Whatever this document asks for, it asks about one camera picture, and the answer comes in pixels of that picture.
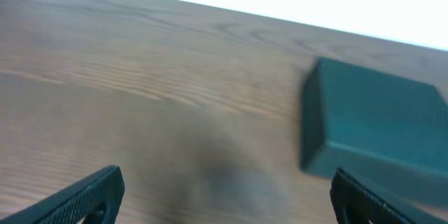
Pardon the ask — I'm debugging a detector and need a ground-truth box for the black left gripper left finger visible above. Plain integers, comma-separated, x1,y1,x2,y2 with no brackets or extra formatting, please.
1,165,125,224

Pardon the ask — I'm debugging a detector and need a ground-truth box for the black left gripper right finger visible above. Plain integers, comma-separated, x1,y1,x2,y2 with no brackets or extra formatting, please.
330,168,447,224

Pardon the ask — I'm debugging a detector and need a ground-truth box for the dark green gift box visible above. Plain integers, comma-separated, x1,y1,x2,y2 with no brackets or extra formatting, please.
300,58,447,207

